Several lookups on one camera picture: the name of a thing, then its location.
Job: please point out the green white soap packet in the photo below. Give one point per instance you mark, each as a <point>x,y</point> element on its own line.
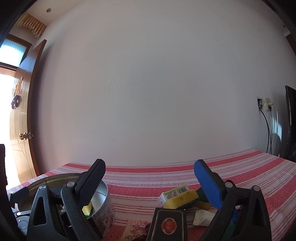
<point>165,196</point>

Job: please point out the brass door knob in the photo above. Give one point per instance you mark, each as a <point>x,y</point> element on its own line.
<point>26,136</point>

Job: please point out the red white striped tablecloth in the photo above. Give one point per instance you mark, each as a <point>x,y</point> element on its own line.
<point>135,191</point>

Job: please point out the wooden door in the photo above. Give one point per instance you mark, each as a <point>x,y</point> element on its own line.
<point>20,117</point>

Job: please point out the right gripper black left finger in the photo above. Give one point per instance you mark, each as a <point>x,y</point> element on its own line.
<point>72,197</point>

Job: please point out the green-top yellow sponge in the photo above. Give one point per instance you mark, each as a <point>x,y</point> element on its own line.
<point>229,231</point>
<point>202,202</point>

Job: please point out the wall power socket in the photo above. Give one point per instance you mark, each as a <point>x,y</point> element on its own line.
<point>264,104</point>

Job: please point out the back green-top yellow sponge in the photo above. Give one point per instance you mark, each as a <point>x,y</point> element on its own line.
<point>202,202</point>

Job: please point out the black ornate cardboard box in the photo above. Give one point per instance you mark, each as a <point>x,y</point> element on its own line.
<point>168,224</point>

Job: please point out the black flat monitor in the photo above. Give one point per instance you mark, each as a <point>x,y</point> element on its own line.
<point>289,144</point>

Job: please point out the front green-top yellow sponge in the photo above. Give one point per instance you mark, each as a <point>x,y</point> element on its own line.
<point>229,231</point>

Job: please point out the white cream snack packet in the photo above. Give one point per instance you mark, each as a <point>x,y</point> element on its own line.
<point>204,217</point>

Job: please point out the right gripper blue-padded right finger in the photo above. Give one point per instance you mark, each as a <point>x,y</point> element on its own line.
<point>254,221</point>

